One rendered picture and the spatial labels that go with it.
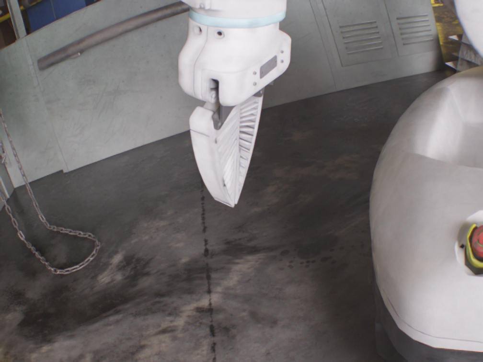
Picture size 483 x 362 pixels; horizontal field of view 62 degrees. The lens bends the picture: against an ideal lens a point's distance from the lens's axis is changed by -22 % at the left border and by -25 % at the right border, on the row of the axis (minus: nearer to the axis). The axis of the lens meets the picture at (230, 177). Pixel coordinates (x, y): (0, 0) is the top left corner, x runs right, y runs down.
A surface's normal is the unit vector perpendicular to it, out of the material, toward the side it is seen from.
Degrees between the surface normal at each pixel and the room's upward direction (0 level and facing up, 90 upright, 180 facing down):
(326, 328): 0
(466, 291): 78
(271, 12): 101
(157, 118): 90
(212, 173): 108
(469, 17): 94
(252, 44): 87
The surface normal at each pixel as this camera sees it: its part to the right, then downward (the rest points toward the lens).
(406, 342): -0.85, 0.41
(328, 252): -0.27, -0.86
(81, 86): 0.07, 0.43
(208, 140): -0.54, 0.63
